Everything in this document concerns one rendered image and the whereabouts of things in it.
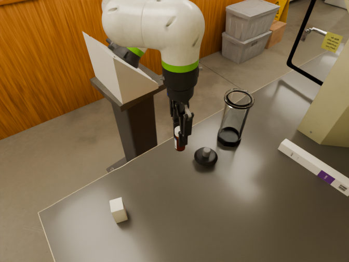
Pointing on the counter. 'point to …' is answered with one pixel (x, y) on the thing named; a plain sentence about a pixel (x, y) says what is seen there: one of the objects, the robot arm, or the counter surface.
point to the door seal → (296, 44)
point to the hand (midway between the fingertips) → (180, 133)
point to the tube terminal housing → (331, 107)
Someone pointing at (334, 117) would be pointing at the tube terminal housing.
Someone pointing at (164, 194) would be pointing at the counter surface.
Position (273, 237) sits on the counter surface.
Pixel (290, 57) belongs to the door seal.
